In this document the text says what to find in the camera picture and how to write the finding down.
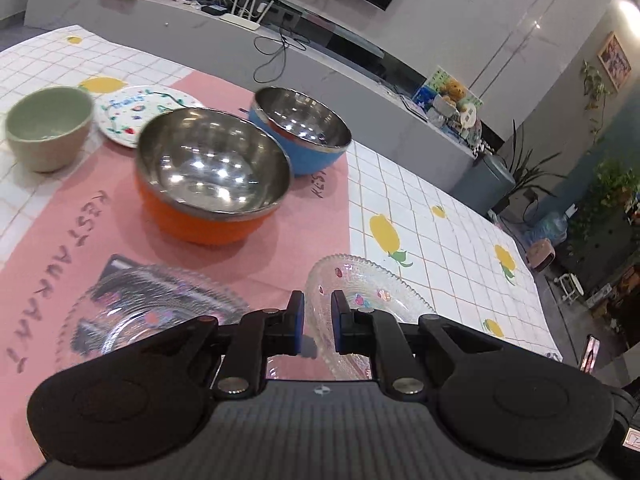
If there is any green illustrated card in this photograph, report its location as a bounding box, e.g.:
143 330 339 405
425 66 483 111

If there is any white painted plate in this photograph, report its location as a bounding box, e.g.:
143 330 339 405
95 86 206 149

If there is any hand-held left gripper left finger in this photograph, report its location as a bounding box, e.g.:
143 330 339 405
135 290 306 402

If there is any orange steel bowl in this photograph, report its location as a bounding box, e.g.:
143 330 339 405
134 108 293 247

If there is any blue steel bowl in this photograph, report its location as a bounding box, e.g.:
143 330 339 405
248 86 353 177

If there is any framed wall picture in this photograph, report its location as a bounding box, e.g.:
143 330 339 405
597 31 632 92

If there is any small clear glass plate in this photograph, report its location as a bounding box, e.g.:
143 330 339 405
304 254 436 381

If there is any small white stool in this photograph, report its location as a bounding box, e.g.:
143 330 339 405
559 272 583 303

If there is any pink space heater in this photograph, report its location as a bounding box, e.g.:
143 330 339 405
526 240 558 272

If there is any pink printed table mat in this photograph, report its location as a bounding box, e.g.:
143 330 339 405
0 67 351 471

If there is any grey trash bin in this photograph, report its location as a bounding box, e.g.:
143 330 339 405
450 152 516 216

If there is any grey television console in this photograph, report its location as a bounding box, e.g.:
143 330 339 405
24 0 488 161

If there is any black cable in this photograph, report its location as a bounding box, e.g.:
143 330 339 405
252 20 308 83

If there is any brown plush bear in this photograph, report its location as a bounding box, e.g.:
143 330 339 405
440 77 468 103

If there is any large clear glass plate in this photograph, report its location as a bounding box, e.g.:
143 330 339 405
55 264 251 361

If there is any checkered lemon tablecloth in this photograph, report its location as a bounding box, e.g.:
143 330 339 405
0 24 563 461

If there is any hanging vine plant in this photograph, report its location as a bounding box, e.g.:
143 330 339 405
580 60 613 146

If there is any blue water bottle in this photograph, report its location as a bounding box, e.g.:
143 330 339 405
525 210 571 256

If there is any long-leaf potted plant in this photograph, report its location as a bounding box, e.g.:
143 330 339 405
500 120 566 211

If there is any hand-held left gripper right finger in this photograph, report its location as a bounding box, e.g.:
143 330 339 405
330 290 488 403

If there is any smartphone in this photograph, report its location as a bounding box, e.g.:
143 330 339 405
580 335 601 375

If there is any bushy green plant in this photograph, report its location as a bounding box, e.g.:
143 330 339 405
570 160 640 281

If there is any white router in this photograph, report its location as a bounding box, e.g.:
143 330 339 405
220 0 275 31

